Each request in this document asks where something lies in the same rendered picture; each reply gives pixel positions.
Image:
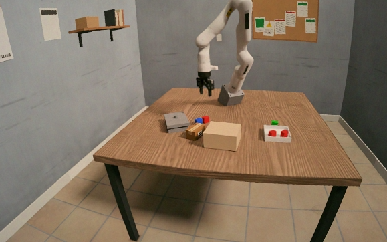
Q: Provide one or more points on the light wooden cabinet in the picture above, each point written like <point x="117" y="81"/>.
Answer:
<point x="222" y="135"/>

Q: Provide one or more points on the red block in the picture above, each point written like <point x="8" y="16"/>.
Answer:
<point x="272" y="133"/>
<point x="284" y="133"/>
<point x="205" y="119"/>

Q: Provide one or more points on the grey lid with small knob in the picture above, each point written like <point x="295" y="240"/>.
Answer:
<point x="177" y="119"/>

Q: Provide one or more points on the blue block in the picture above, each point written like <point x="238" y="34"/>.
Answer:
<point x="199" y="120"/>

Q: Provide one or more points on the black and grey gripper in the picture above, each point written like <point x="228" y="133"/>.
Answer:
<point x="205" y="81"/>

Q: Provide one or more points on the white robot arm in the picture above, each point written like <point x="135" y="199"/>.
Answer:
<point x="243" y="35"/>

